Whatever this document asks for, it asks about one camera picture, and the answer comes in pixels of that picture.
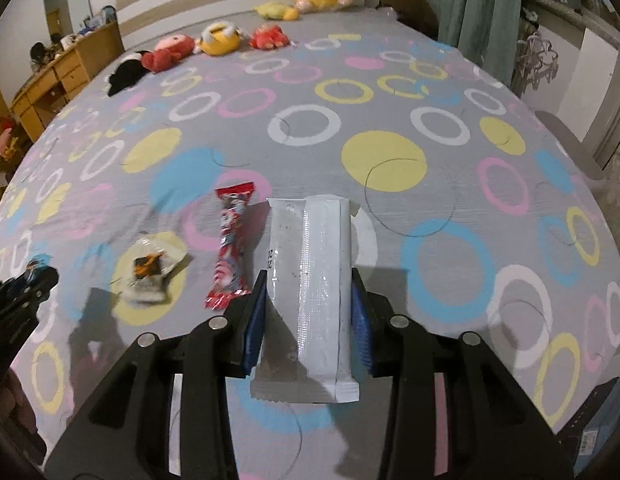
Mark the red candy wrapper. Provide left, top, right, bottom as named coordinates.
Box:
left=205, top=182, right=255, bottom=310

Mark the white plastic snack wrapper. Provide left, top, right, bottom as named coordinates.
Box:
left=250, top=195, right=360, bottom=404

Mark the white tea sachet wrapper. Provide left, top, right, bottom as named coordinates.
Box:
left=118, top=237, right=186, bottom=306

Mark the wooden chair with clothes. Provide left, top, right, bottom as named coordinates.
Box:
left=0, top=116, right=30, bottom=182

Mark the bed with circle-pattern sheet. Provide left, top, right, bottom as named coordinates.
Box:
left=0, top=11, right=620, bottom=479

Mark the wooden desk with drawers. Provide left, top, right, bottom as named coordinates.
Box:
left=10, top=23, right=124, bottom=143

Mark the black and white plush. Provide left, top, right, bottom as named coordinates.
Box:
left=107, top=50, right=149, bottom=96

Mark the red round plush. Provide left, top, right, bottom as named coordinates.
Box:
left=140, top=34, right=196, bottom=73

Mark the small red plush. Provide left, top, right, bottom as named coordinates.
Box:
left=249, top=24, right=290, bottom=51

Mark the yellow bee plush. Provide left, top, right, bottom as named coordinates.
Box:
left=194, top=21, right=249, bottom=56

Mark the small yellow-green plush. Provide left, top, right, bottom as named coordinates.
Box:
left=253, top=1, right=300, bottom=21

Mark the brown plush by curtain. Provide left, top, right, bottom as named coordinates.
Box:
left=376, top=0, right=439, bottom=40

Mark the green curtain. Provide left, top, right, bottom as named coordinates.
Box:
left=427, top=0, right=522, bottom=86

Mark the wall mirror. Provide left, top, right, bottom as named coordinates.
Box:
left=44, top=0, right=93, bottom=37

